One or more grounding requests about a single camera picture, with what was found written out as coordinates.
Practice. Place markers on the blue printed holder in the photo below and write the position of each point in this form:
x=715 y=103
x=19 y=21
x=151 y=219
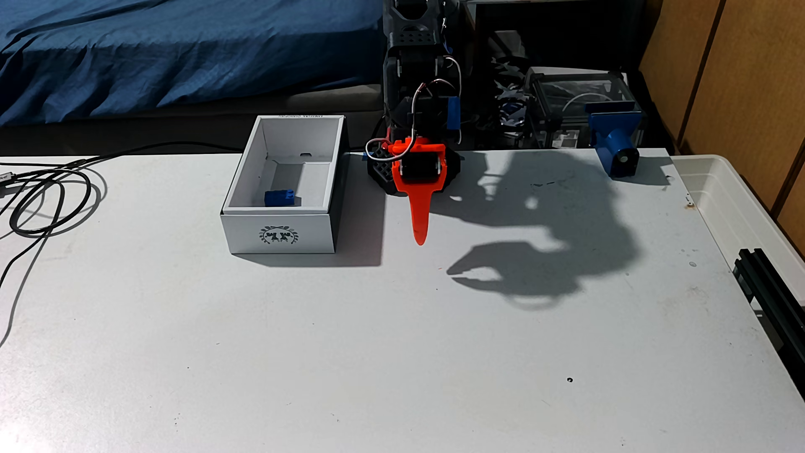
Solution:
x=613 y=141

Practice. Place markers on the brown wooden cabinet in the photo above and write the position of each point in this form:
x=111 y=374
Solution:
x=742 y=75

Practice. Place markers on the white plastic bin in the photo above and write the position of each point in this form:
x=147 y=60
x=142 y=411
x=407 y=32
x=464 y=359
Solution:
x=723 y=201

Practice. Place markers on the dark bed base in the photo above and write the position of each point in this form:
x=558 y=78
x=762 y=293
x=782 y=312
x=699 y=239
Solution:
x=188 y=123

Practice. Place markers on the clear plastic container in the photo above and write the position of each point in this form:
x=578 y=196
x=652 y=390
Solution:
x=578 y=91

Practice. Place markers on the white cardboard box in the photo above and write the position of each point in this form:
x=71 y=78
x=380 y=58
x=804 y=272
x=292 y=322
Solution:
x=277 y=229

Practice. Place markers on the blue bed sheet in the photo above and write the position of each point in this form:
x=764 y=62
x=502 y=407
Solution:
x=188 y=50

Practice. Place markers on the blue toy brick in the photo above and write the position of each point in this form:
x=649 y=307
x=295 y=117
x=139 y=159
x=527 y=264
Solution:
x=280 y=199

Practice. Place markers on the black aluminium extrusion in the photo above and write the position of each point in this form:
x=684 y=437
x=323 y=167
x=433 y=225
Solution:
x=770 y=296

